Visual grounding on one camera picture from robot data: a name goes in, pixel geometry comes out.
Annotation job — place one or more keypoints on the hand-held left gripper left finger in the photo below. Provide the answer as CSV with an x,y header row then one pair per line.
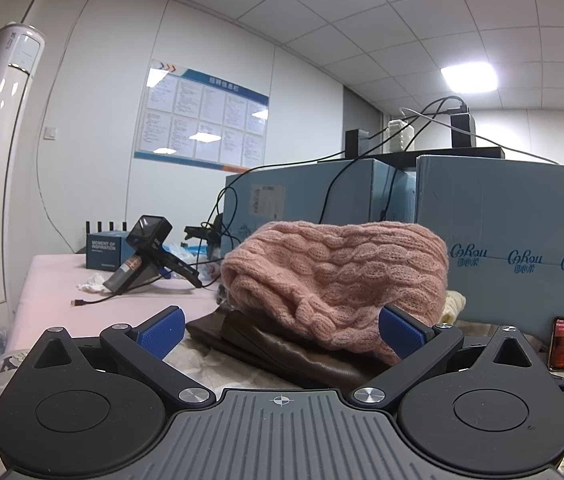
x,y
164,332

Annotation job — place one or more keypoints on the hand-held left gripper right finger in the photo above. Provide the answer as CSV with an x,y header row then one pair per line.
x,y
402,332

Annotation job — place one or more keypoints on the pink table cover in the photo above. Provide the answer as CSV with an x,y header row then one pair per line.
x,y
126,310

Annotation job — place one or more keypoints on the cream knit garment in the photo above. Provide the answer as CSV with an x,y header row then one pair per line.
x,y
452,305

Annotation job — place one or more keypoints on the clear plastic bag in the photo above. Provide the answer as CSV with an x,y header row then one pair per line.
x,y
186,252

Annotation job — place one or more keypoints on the crumpled white tissue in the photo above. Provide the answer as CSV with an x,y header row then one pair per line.
x,y
94,282

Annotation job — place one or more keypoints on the black handheld device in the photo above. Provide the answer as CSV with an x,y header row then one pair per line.
x,y
149,240

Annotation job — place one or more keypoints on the small dark blue box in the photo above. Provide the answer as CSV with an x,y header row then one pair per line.
x,y
104,252

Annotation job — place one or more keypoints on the black clamp stand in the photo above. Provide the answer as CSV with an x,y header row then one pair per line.
x,y
201,232

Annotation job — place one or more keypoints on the black router with antennas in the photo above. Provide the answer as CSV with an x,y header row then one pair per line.
x,y
110,232

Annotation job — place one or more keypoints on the brown leather garment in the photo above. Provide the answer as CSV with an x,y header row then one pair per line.
x,y
282,355

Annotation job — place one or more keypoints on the blue foam board panels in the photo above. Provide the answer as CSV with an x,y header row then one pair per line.
x,y
512,210

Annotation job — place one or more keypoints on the plain blue cardboard box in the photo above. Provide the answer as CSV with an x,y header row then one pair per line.
x,y
302,195

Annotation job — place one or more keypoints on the black flat board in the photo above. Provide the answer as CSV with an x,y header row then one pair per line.
x,y
437,152

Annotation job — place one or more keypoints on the black speaker box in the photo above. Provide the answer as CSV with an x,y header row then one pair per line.
x,y
357,142

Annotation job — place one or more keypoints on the white ribbed device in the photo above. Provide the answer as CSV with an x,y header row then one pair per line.
x,y
401,135

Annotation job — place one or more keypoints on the black power adapter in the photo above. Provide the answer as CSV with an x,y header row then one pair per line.
x,y
463,130

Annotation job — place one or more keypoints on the ceiling light panel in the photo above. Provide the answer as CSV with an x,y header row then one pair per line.
x,y
469,79

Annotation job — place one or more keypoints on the wall notice board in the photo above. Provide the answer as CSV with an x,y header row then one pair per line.
x,y
201,115

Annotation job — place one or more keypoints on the white wall switch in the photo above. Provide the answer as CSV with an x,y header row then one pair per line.
x,y
50,132

